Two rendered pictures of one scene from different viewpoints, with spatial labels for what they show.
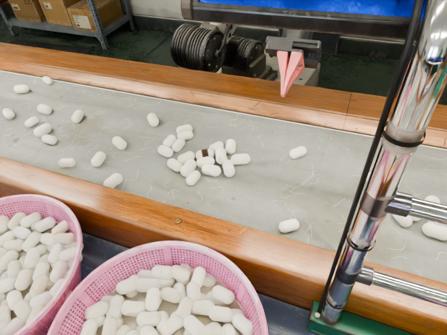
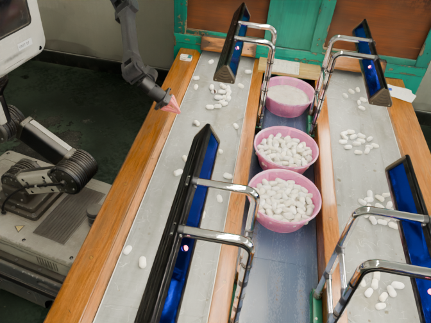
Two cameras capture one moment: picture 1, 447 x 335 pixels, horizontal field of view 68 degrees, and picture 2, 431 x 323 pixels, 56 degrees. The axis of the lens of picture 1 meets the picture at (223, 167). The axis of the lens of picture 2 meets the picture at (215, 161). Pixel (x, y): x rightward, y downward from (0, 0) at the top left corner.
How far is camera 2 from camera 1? 1.61 m
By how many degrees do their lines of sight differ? 74
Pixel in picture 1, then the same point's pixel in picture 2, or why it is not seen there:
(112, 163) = not seen: hidden behind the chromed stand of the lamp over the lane
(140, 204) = (241, 159)
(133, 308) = (278, 157)
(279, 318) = not seen: hidden behind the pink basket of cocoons
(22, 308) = (290, 184)
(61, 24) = not seen: outside the picture
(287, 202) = (223, 127)
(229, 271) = (259, 136)
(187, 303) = (271, 146)
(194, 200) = (229, 151)
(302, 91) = (152, 118)
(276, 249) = (249, 125)
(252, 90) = (152, 134)
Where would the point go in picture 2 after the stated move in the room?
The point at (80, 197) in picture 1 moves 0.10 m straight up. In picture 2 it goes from (243, 179) to (246, 159)
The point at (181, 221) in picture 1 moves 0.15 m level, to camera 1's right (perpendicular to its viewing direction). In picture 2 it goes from (245, 147) to (233, 125)
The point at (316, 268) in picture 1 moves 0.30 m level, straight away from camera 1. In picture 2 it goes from (252, 118) to (186, 106)
